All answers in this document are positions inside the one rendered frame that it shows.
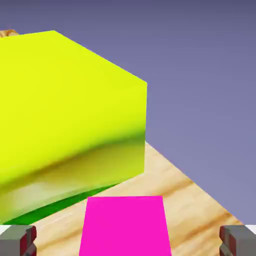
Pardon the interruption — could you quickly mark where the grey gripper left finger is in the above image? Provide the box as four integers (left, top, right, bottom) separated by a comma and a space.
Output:
0, 224, 38, 256

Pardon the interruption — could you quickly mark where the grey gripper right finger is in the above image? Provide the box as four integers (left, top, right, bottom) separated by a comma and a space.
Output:
219, 224, 256, 256

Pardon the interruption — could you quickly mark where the small magenta cube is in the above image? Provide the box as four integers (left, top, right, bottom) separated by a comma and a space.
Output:
78, 195, 173, 256

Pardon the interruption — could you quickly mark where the large yellow box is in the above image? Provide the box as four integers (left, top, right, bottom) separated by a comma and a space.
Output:
0, 29, 148, 226

